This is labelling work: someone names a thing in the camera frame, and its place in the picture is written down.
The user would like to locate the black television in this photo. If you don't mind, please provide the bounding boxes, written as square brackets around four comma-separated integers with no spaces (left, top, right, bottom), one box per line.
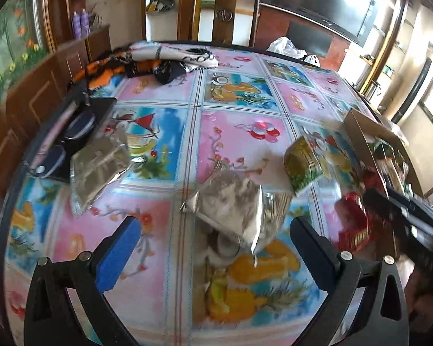
[260,0,378,47]

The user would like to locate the wooden chair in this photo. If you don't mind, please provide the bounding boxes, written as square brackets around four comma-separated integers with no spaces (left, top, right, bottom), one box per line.
[186,0,268,47]

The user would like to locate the silver snack packet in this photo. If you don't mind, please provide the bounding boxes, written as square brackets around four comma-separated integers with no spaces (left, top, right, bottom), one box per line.
[182,170,293,255]
[69,138,133,217]

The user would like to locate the wooden cabinet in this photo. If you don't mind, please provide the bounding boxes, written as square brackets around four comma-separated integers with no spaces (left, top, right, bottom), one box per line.
[0,25,112,188]

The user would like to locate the printed tablecloth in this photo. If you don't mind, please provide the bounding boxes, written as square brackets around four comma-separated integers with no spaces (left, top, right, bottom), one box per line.
[3,41,412,346]

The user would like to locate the black tray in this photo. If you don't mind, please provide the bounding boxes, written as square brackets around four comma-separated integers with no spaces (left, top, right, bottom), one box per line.
[22,79,118,183]

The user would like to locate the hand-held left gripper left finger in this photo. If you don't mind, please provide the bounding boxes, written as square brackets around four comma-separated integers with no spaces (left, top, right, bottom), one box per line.
[23,215,142,346]

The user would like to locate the cardboard box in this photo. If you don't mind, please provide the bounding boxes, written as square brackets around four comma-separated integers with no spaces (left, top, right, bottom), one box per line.
[344,108,424,202]

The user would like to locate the yellow green snack packet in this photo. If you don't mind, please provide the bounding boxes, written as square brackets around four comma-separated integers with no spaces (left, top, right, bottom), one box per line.
[283,136,331,195]

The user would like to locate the white plastic bag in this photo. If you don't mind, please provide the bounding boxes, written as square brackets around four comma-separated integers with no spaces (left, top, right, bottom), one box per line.
[267,37,322,66]

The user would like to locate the dark wall panel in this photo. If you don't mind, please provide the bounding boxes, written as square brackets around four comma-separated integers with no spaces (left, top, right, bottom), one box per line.
[287,21,334,57]

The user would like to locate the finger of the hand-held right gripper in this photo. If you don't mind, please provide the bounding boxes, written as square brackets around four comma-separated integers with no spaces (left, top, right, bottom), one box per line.
[363,187,412,224]

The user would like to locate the patterned cloth pile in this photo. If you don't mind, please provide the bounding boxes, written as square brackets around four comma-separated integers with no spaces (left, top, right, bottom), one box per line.
[72,41,220,89]

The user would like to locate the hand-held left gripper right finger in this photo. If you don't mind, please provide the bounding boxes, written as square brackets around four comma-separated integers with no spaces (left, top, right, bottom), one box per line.
[290,216,410,346]

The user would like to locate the eyeglasses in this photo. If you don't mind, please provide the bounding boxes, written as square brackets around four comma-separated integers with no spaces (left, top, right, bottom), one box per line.
[31,112,96,177]

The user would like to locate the shoes on shelf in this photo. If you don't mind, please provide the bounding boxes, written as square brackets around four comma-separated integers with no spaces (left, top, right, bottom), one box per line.
[148,0,176,14]

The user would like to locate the red snack packet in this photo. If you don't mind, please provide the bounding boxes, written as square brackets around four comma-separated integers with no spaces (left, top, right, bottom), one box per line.
[361,169,383,189]
[337,191,379,253]

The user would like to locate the floral wall picture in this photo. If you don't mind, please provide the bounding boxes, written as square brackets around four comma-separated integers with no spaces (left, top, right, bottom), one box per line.
[0,0,46,116]

